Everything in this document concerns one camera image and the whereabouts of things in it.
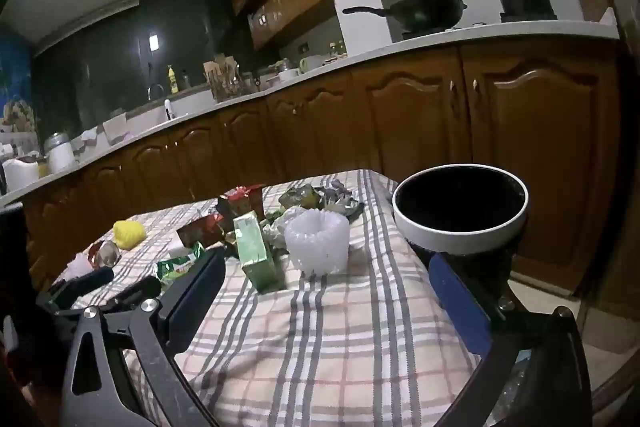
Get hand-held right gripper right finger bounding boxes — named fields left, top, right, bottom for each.
left=427, top=252, right=593, bottom=427

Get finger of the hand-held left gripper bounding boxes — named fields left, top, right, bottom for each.
left=102, top=276, right=163, bottom=310
left=47, top=267, right=116, bottom=309

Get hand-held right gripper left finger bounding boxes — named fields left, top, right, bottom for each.
left=60, top=248, right=227, bottom=427

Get green snack bag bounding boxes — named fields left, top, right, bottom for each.
left=157, top=241, right=207, bottom=284

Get black white-rimmed waste bin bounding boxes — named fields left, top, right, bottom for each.
left=392, top=164, right=530, bottom=258

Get white ribbed plastic cup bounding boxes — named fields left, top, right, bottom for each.
left=283, top=208, right=350, bottom=274

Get white tissue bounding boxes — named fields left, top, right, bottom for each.
left=64, top=254, right=92, bottom=279

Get red silver wrapper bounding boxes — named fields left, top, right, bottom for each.
left=88, top=239, right=121, bottom=269

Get yellow plastic object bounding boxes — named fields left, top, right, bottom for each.
left=113, top=220, right=147, bottom=251

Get green carton box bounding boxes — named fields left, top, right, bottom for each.
left=233, top=213, right=287, bottom=294

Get white plastic jug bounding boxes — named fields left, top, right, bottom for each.
left=2, top=156, right=41, bottom=194

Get plaid tablecloth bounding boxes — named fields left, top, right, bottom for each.
left=50, top=168, right=483, bottom=427

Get white canister with metal lid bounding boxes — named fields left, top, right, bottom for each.
left=43, top=131, right=77, bottom=174

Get green crumpled wrapper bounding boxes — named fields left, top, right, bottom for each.
left=278, top=184, right=322, bottom=210

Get silver crumpled wrapper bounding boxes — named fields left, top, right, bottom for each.
left=314, top=178, right=367, bottom=224

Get cardboard box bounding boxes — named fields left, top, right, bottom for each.
left=102, top=112, right=132, bottom=146

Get wooden base cabinets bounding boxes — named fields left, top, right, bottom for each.
left=22, top=38, right=625, bottom=304

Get wooden utensil holder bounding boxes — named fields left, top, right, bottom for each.
left=202, top=54, right=242, bottom=104

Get dark window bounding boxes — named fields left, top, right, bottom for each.
left=32, top=0, right=253, bottom=140

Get white kitchen countertop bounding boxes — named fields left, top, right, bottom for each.
left=0, top=19, right=621, bottom=208

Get black wok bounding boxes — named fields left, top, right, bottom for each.
left=342, top=0, right=469, bottom=34

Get blue wall poster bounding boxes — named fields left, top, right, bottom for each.
left=0, top=33, right=42, bottom=134

